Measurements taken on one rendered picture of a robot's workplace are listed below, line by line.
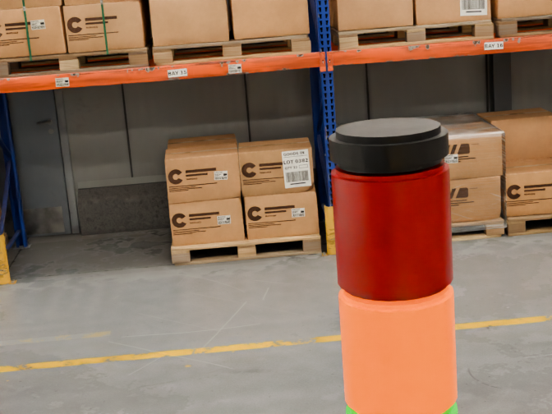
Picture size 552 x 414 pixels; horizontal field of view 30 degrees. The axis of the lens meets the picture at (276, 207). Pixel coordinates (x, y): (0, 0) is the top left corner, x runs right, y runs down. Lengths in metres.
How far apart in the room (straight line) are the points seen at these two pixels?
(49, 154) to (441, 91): 3.59
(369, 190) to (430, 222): 0.03
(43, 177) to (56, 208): 0.30
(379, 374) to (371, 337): 0.02
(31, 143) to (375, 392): 9.08
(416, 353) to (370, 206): 0.07
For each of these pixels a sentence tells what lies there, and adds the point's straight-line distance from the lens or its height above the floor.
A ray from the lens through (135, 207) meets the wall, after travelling 9.42.
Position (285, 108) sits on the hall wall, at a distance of 9.39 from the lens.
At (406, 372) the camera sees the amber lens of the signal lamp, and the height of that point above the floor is 2.24.
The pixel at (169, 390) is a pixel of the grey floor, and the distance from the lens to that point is 6.02.
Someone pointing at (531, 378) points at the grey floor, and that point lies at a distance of 5.94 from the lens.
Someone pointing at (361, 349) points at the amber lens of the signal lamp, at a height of 2.25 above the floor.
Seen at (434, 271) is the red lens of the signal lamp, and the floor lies 2.28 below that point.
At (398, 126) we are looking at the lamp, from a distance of 0.44.
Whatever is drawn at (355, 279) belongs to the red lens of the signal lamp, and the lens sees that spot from 0.43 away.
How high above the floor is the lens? 2.42
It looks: 14 degrees down
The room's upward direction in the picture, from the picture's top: 4 degrees counter-clockwise
